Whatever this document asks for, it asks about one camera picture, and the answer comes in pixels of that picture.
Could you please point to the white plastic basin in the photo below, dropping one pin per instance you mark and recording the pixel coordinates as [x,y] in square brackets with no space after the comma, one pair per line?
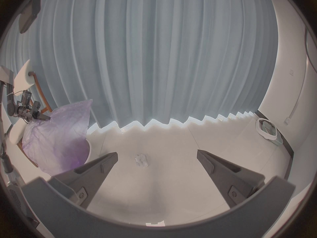
[266,131]

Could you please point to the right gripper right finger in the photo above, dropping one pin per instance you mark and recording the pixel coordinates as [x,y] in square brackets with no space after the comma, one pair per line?
[227,180]

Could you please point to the white trash bin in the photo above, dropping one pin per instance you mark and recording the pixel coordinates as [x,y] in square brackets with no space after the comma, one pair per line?
[90,149]

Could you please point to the pale blue curtain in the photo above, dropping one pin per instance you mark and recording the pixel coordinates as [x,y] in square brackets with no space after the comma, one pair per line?
[161,58]

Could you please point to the white cushioned wooden chair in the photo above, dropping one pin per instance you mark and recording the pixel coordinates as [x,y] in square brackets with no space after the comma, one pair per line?
[23,78]

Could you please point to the crumpled white paper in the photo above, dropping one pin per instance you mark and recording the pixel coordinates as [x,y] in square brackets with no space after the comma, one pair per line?
[142,160]

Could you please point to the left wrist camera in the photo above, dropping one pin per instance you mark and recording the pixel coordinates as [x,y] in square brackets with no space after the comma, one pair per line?
[36,105]

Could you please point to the purple plastic bag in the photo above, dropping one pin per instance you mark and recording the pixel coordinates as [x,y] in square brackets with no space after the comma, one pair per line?
[62,137]

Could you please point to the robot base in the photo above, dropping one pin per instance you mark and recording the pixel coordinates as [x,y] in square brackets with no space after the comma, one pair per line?
[14,197]

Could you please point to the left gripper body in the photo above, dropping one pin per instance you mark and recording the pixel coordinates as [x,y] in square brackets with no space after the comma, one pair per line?
[31,113]

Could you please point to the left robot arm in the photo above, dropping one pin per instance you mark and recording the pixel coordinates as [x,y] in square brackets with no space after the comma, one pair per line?
[10,103]

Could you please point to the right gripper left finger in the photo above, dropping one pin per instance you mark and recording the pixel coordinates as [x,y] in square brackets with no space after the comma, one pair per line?
[91,177]

